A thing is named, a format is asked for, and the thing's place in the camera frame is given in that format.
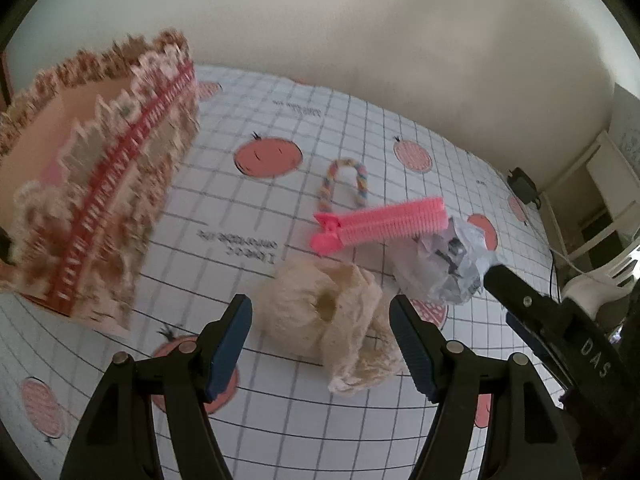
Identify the white paper ball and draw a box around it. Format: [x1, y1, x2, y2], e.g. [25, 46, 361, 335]
[387, 217, 499, 306]

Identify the cream lace scrunchie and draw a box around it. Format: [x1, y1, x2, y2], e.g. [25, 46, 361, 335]
[252, 259, 405, 396]

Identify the pink hair roller clip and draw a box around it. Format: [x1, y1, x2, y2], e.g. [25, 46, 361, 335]
[310, 197, 448, 256]

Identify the pastel braided hair tie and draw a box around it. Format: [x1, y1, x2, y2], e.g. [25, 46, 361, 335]
[316, 157, 370, 214]

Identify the black power adapter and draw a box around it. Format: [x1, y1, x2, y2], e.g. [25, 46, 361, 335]
[506, 167, 541, 209]

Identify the floral pink storage box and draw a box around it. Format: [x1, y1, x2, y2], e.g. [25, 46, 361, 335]
[1, 29, 198, 336]

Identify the pomegranate grid tablecloth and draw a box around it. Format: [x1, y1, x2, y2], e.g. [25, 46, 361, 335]
[0, 63, 576, 480]

